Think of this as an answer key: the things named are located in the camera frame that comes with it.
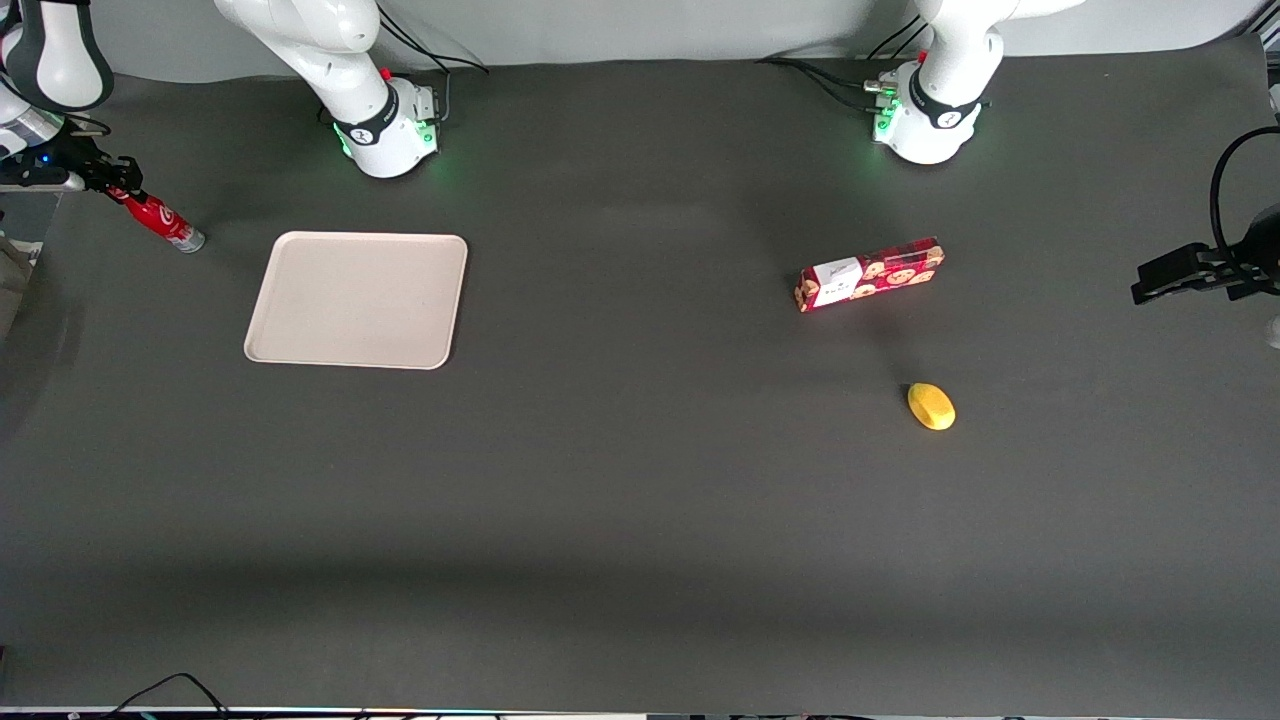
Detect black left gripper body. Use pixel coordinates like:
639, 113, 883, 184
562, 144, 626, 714
1228, 205, 1280, 301

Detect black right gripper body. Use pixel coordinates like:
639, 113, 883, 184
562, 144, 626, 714
0, 130, 101, 181

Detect red coke bottle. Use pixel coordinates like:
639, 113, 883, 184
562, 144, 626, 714
105, 187, 207, 254

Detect beige plastic tray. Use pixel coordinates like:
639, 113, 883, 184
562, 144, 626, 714
244, 231, 469, 371

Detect yellow lemon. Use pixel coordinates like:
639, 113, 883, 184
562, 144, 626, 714
907, 382, 957, 432

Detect red tartan cookie box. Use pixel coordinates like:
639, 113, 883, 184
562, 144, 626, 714
795, 237, 946, 314

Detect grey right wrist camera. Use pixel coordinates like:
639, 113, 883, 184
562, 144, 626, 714
0, 172, 87, 194

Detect black looped gripper cable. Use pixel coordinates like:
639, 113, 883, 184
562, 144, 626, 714
1209, 127, 1280, 263

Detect black right arm base cable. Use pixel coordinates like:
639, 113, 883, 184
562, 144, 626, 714
378, 8, 491, 123

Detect black arm base cable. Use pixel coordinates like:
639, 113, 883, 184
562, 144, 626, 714
378, 8, 491, 123
755, 14, 926, 113

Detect black left arm base cable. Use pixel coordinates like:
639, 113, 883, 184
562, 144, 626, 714
755, 14, 926, 113

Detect black cable at table edge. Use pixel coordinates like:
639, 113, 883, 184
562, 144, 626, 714
100, 672, 233, 720

